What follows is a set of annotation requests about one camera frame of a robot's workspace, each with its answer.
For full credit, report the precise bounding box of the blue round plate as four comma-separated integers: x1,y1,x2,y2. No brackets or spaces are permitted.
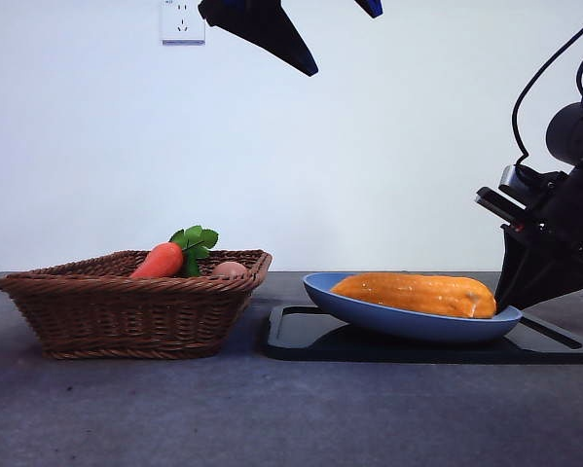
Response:
303,271,524,345

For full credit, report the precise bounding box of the brown wicker basket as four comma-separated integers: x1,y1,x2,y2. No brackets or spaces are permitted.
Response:
0,249,274,361

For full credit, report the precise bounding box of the black rectangular tray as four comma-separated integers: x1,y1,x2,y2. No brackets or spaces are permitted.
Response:
263,305,583,365

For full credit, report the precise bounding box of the brown egg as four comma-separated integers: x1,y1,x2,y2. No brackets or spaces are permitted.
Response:
211,261,249,278

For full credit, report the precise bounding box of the orange carrot with green leaves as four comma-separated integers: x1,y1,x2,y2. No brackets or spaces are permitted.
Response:
128,226,220,279

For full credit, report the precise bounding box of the pale grey camera box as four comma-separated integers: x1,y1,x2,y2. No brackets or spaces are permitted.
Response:
497,164,528,197

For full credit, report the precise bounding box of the white wall socket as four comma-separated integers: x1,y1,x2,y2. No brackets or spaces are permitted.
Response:
161,0,206,47

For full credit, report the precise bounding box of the long black cable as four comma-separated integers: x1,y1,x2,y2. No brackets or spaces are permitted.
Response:
511,8,583,166

